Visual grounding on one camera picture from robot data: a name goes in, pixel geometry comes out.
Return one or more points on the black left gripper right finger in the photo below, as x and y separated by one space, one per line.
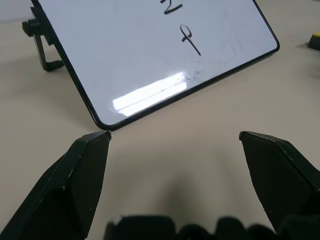
282 180

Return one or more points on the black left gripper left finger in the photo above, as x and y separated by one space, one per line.
62 190

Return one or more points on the yellow and black object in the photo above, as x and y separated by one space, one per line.
314 41

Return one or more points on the black whiteboard stand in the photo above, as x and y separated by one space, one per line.
41 42

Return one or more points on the white board with black frame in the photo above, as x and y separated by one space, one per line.
140 55

